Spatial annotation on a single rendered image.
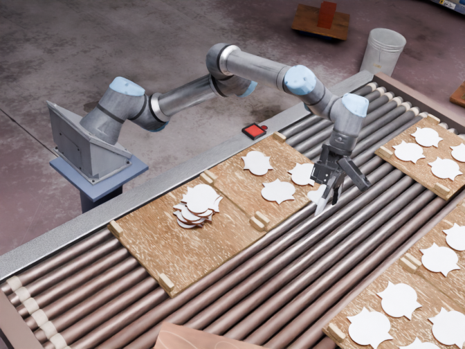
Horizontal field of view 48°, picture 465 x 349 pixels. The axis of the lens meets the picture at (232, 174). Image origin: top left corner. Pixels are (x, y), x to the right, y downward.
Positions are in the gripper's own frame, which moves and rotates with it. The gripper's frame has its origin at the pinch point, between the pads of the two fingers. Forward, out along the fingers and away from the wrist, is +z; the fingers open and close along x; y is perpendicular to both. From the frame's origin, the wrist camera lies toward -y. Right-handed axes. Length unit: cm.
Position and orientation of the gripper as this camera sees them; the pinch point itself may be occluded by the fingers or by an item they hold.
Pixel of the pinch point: (326, 212)
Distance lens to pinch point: 161.1
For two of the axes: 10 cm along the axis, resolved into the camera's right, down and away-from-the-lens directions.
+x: -5.0, 1.5, -8.5
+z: -2.5, 9.2, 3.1
